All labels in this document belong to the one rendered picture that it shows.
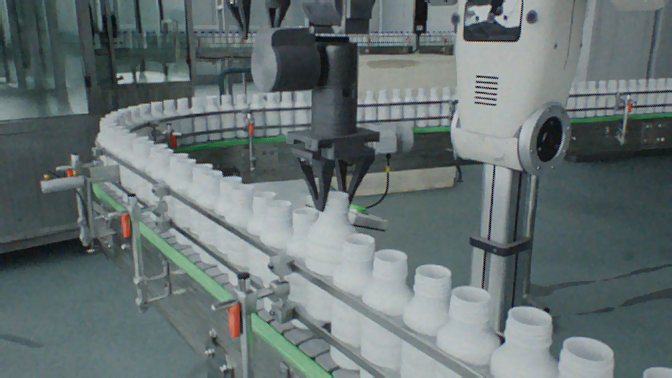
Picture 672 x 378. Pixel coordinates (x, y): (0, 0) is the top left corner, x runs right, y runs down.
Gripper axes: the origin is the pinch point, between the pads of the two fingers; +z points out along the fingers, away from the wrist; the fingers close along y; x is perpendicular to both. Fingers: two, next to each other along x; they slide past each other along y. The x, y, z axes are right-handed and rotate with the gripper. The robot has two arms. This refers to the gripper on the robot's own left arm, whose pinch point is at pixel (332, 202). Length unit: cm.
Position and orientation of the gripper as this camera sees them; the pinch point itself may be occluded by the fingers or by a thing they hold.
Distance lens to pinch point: 71.8
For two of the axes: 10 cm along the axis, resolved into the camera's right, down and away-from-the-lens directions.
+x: -6.0, -2.3, 7.7
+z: -0.2, 9.6, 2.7
